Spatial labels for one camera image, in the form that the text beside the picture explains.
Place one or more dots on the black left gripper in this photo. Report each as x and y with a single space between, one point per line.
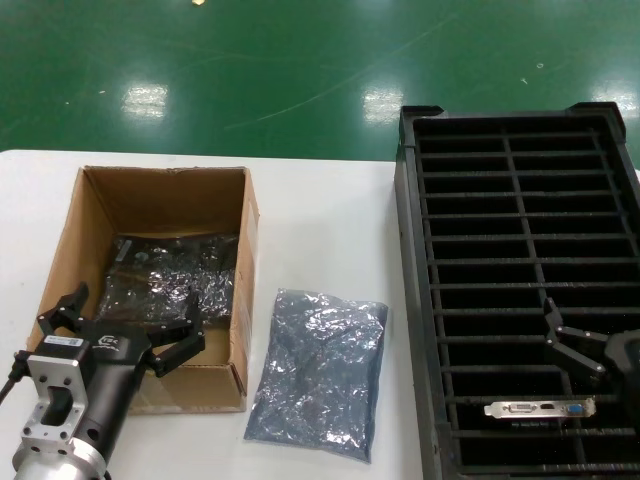
115 370

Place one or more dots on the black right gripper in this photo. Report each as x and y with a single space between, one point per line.
627 360

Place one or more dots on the grey antistatic bag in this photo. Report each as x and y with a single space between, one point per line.
320 360
150 285

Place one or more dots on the black graphics card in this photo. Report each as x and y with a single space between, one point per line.
525 409
165 250

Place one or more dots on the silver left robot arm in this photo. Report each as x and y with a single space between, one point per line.
50 465

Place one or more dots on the brown cardboard box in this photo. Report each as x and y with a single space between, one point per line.
165 200

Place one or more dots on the black slotted container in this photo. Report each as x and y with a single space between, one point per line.
412 260

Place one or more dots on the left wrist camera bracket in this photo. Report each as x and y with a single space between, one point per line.
55 380

